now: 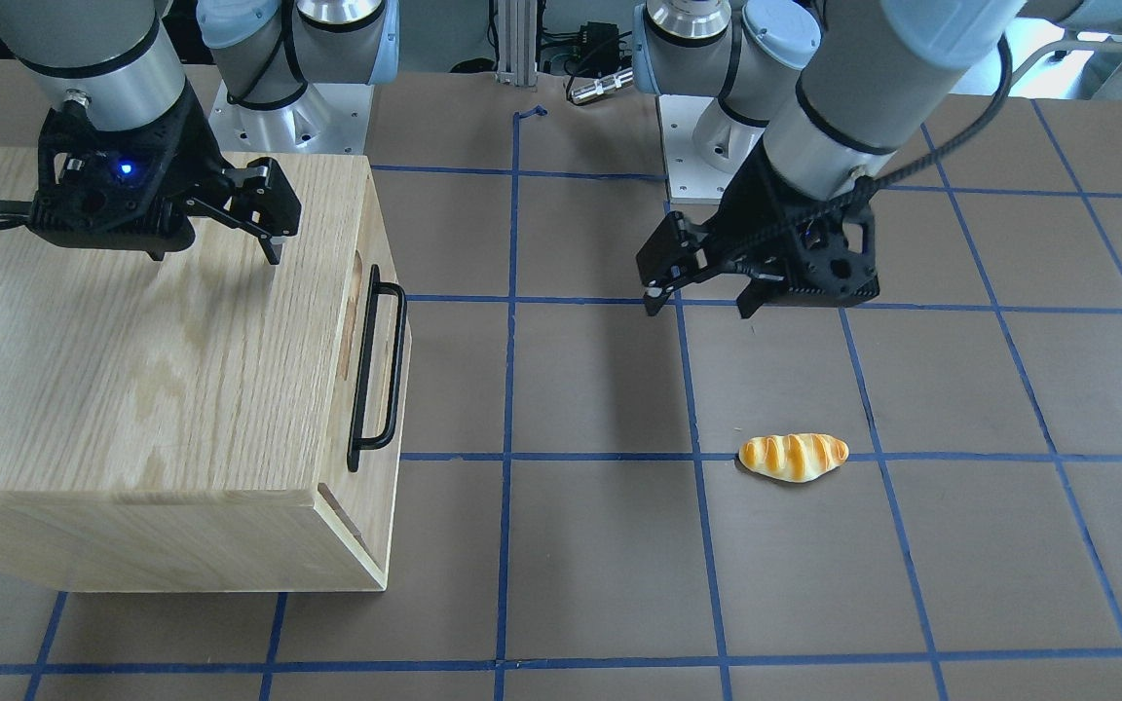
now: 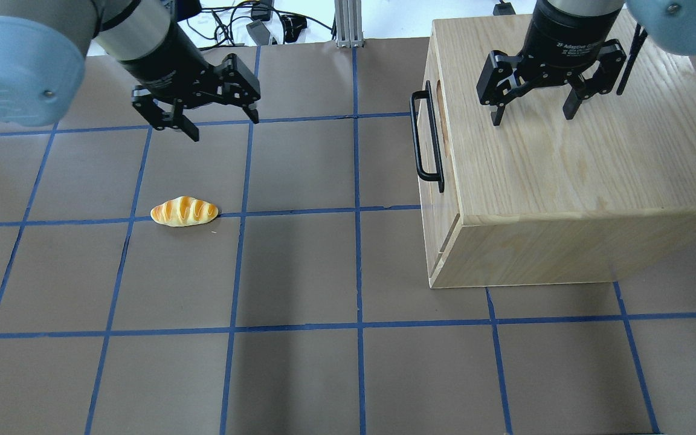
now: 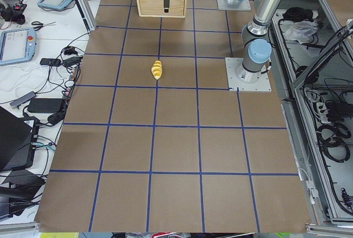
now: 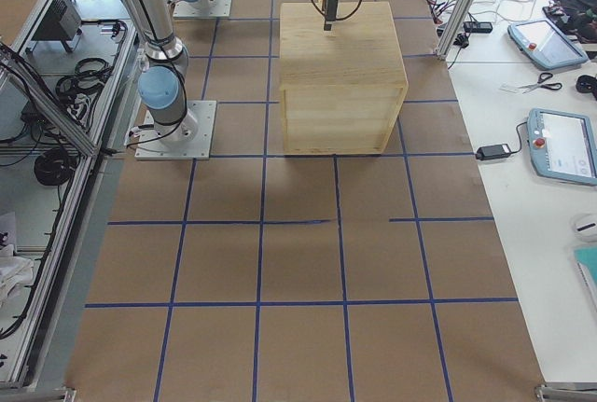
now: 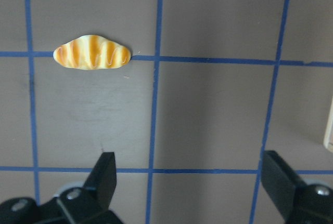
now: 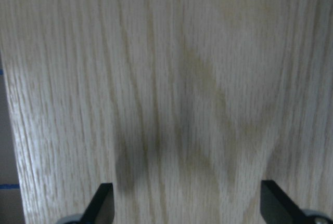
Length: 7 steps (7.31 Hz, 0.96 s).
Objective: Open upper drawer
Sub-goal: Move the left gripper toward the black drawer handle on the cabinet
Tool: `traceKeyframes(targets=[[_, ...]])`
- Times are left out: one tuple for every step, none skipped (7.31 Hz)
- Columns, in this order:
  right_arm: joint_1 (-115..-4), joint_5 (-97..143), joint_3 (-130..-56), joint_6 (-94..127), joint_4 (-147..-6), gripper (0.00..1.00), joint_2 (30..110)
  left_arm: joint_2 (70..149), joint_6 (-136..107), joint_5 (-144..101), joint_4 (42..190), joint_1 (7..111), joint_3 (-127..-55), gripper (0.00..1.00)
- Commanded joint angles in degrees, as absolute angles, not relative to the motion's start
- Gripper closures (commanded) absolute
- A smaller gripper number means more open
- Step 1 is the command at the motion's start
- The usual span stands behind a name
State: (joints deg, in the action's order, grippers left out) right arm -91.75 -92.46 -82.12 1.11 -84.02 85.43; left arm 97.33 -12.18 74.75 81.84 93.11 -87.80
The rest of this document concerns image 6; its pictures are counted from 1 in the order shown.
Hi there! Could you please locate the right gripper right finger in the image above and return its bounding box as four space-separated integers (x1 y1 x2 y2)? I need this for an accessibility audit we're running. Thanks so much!
260 180 310 224

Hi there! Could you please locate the wooden drawer cabinet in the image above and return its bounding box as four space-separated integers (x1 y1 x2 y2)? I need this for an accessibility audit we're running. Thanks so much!
1 0 332 223

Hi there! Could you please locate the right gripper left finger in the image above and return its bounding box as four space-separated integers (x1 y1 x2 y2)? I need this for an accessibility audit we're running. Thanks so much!
78 183 115 224

